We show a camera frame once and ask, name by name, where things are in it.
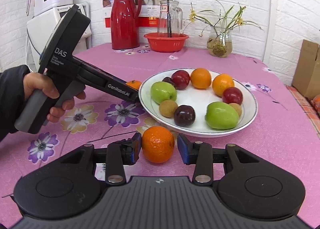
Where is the red plastic basket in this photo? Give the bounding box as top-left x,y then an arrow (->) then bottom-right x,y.
144,32 -> 189,53

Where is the large orange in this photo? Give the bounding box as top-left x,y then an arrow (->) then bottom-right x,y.
190,68 -> 212,89
212,74 -> 234,97

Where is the red apple front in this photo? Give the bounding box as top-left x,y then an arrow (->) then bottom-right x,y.
222,87 -> 243,105

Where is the dark red apple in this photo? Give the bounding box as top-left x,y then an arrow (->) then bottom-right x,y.
162,77 -> 176,87
174,105 -> 196,127

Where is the brown kiwi front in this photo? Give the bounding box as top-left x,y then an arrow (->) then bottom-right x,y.
229,103 -> 242,117

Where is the brown kiwi back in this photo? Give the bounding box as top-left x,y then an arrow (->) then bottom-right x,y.
159,100 -> 178,118

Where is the black stirring stick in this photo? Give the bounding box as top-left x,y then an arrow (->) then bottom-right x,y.
167,0 -> 172,38

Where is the black sleeved left forearm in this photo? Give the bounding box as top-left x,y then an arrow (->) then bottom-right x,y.
0,65 -> 30,141

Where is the white porcelain plate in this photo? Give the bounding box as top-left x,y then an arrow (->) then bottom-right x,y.
138,69 -> 258,137

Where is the pink floral tablecloth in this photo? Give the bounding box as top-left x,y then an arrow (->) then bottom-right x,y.
1,44 -> 319,227

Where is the green apple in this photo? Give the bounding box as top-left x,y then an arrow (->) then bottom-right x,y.
205,102 -> 239,130
150,81 -> 177,104

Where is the brown cardboard box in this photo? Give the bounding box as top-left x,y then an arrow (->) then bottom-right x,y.
292,39 -> 320,100

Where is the brown kiwi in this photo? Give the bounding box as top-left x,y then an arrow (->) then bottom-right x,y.
159,100 -> 178,118
229,103 -> 242,117

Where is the glass pitcher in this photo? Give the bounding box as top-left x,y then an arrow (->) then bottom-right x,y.
157,0 -> 183,37

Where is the glass vase with plant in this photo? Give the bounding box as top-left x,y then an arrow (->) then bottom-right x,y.
184,0 -> 263,58

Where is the tangerine with stem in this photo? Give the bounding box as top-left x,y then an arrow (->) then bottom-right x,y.
126,80 -> 142,90

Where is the white water dispenser machine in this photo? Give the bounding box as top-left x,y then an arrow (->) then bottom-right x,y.
25,2 -> 92,72

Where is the large orange front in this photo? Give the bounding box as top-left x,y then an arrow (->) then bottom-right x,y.
190,68 -> 212,89

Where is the dark red apple back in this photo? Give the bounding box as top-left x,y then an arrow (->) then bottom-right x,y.
174,105 -> 196,127

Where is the red thermos jug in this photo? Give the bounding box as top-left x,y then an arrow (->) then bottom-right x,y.
110,0 -> 142,50

